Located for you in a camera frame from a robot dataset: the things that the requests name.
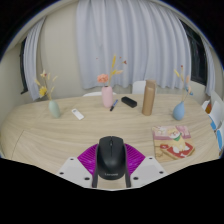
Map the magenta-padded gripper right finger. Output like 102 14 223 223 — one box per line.
125 143 168 188

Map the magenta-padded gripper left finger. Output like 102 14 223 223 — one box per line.
56 143 100 188

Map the black computer mouse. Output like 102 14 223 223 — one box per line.
94 135 130 181

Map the cartoon print mouse pad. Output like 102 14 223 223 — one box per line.
151 124 196 164

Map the white remote control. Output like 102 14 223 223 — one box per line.
71 108 85 121

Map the green vase with yellow flowers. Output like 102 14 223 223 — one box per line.
34 69 62 119

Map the blue vase with dried flowers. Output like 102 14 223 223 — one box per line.
172 64 194 122

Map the black rectangular case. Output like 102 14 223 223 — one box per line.
120 96 138 109

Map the bronze metal drink bottle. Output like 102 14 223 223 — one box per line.
141 79 157 117

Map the blue marker pen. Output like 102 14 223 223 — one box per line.
109 99 119 112

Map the pink vase with flowers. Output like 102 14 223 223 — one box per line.
96 54 128 109

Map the narrow white curtain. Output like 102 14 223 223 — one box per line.
201 38 216 97
22 16 48 102

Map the dark window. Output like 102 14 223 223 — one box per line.
19 38 29 95
179 19 208 86

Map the wide white curtain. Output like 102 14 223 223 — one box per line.
75 0 193 91

